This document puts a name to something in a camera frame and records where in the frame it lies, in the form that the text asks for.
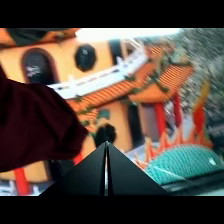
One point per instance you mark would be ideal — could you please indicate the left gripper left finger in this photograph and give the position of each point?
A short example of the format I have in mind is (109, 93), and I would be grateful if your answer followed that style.
(87, 178)

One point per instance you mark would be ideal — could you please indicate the dark red garment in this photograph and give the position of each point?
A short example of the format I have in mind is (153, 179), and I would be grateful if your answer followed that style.
(36, 126)

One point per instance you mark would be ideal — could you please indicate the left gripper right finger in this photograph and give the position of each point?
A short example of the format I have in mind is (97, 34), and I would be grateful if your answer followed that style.
(128, 180)

